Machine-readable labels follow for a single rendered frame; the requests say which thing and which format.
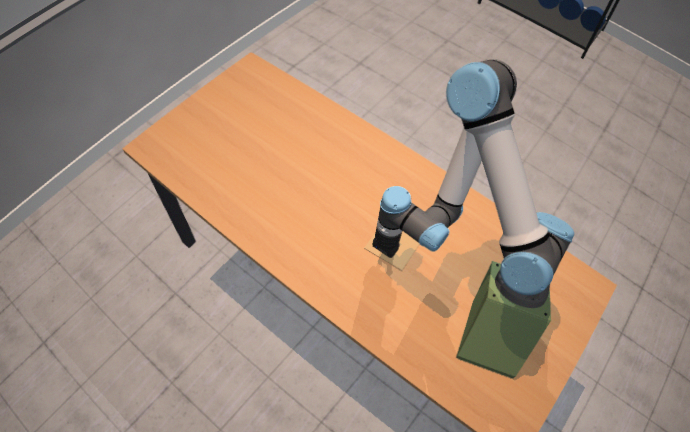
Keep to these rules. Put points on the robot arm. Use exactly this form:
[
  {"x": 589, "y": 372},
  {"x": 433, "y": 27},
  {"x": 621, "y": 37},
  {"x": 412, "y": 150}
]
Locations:
[{"x": 530, "y": 258}]

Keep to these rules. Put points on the tan flat mat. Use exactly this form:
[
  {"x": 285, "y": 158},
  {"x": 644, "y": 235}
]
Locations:
[{"x": 407, "y": 247}]

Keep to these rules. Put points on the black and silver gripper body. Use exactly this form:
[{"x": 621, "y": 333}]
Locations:
[{"x": 384, "y": 243}]

